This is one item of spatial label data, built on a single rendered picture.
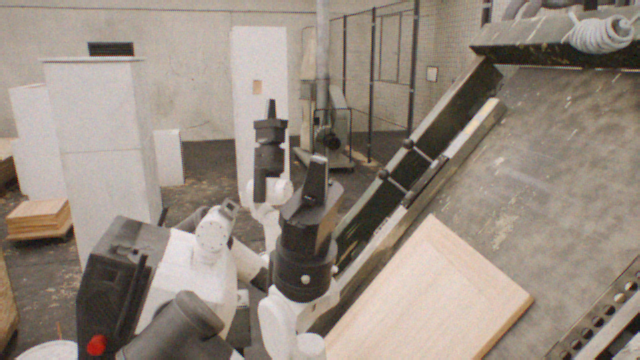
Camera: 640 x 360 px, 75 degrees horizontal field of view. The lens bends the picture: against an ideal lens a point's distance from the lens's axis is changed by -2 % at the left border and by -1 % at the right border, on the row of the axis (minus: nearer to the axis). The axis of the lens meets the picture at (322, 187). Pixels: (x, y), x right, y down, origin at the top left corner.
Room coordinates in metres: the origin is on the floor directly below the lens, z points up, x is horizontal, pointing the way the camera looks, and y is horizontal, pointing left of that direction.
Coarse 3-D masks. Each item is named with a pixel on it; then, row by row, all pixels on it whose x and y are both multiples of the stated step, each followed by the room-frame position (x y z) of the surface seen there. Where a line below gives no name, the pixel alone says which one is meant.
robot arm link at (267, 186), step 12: (264, 168) 1.11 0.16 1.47; (276, 168) 1.13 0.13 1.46; (252, 180) 1.14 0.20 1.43; (264, 180) 1.10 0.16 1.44; (276, 180) 1.12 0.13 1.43; (288, 180) 1.13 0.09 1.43; (252, 192) 1.13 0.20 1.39; (264, 192) 1.09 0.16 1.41; (276, 192) 1.10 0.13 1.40; (288, 192) 1.12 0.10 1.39
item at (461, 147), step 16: (496, 112) 1.24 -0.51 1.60; (464, 128) 1.27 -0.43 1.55; (480, 128) 1.23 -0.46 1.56; (464, 144) 1.22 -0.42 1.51; (448, 160) 1.21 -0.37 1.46; (448, 176) 1.21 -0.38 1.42; (432, 192) 1.20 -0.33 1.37; (400, 208) 1.22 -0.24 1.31; (416, 208) 1.19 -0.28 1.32; (400, 224) 1.18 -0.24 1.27; (384, 240) 1.17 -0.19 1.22; (368, 256) 1.17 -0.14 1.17; (352, 272) 1.17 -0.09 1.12; (368, 272) 1.16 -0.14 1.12; (352, 288) 1.15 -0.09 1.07; (336, 304) 1.14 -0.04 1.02; (320, 320) 1.13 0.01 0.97
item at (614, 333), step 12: (636, 300) 0.52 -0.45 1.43; (624, 312) 0.51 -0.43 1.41; (636, 312) 0.50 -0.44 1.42; (612, 324) 0.51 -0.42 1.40; (624, 324) 0.50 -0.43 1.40; (636, 324) 0.50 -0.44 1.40; (600, 336) 0.51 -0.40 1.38; (612, 336) 0.50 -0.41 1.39; (624, 336) 0.49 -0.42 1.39; (636, 336) 0.48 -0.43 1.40; (588, 348) 0.51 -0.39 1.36; (600, 348) 0.50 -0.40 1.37; (612, 348) 0.49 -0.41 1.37; (624, 348) 0.48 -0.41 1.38; (636, 348) 0.47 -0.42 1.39
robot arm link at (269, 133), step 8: (256, 120) 1.20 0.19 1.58; (264, 120) 1.17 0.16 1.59; (272, 120) 1.15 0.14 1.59; (280, 120) 1.15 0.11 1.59; (256, 128) 1.20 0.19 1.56; (264, 128) 1.17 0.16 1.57; (272, 128) 1.15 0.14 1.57; (280, 128) 1.16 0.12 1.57; (256, 136) 1.19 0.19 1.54; (264, 136) 1.16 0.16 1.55; (272, 136) 1.14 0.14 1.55; (280, 136) 1.16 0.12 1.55; (264, 144) 1.16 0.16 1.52; (272, 144) 1.16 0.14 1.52; (280, 144) 1.17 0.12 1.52; (256, 152) 1.15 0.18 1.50; (264, 152) 1.13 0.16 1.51; (272, 152) 1.13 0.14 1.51; (280, 152) 1.15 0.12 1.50; (256, 160) 1.14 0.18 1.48; (264, 160) 1.13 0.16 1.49; (272, 160) 1.13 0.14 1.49; (280, 160) 1.14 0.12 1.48
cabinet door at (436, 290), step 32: (416, 256) 1.03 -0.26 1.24; (448, 256) 0.94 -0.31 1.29; (480, 256) 0.86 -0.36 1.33; (384, 288) 1.03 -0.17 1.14; (416, 288) 0.94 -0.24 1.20; (448, 288) 0.86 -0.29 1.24; (480, 288) 0.79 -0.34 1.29; (512, 288) 0.73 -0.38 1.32; (352, 320) 1.03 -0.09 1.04; (384, 320) 0.94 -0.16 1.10; (416, 320) 0.86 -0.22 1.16; (448, 320) 0.79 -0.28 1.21; (480, 320) 0.73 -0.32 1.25; (512, 320) 0.69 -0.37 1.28; (352, 352) 0.93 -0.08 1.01; (384, 352) 0.85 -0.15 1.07; (416, 352) 0.78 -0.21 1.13; (448, 352) 0.72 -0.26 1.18; (480, 352) 0.68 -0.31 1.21
